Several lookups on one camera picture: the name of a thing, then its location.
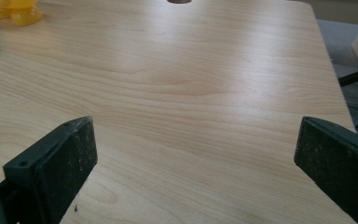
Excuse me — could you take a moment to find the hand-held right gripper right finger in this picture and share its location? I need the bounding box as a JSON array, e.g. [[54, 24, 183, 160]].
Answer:
[[294, 116, 358, 224]]

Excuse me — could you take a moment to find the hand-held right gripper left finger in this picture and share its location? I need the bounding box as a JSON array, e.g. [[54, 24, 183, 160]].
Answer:
[[0, 116, 99, 224]]

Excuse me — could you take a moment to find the yellow plastic toy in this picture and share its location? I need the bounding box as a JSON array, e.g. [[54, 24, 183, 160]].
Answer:
[[0, 0, 44, 27]]

